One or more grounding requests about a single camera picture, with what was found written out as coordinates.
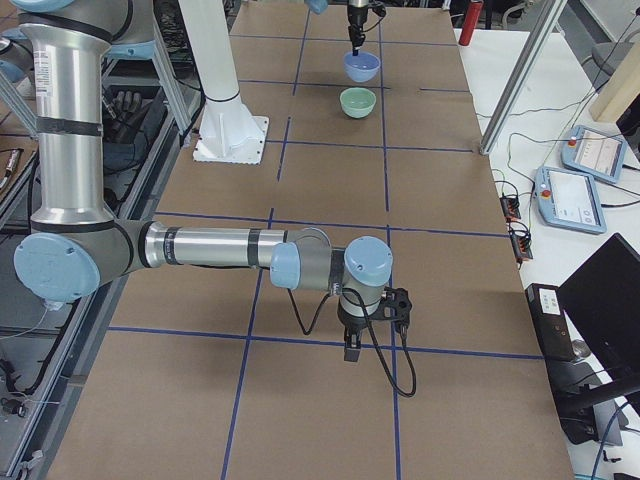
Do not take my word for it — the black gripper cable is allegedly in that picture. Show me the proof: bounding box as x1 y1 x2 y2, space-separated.
287 287 418 399

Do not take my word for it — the blue bowl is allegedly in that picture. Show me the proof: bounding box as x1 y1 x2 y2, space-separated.
343 51 381 83

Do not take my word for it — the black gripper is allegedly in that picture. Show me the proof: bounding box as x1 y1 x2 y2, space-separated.
337 304 367 362
347 5 369 56

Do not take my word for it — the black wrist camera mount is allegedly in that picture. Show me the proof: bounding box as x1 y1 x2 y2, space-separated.
370 287 412 338

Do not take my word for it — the orange black connector board far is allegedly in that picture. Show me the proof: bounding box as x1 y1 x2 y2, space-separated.
495 180 521 220

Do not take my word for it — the black computer box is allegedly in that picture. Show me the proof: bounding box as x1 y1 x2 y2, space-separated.
525 283 577 363

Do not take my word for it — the black monitor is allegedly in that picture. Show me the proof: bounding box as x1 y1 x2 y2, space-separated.
559 233 639 377

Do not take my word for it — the teach pendant near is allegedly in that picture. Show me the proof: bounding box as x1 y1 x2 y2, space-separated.
534 166 607 234

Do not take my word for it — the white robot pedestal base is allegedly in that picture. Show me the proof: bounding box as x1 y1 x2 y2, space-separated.
179 0 269 165

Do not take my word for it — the teach pendant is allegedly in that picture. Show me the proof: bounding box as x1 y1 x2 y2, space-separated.
560 125 628 184
534 166 607 234

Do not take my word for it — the teach pendant far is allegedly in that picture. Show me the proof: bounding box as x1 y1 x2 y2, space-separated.
560 125 628 184

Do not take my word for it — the aluminium frame post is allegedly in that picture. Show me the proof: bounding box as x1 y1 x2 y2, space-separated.
479 0 568 155

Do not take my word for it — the green bowl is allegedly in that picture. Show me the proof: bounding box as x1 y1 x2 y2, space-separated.
339 87 377 119

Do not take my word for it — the red fire extinguisher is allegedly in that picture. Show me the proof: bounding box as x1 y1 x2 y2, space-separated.
458 0 484 46

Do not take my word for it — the orange black connector board near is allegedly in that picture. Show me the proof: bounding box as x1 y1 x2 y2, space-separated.
507 220 533 267

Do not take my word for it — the orange black connector board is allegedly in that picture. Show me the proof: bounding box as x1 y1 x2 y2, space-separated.
507 220 533 267
495 180 521 220

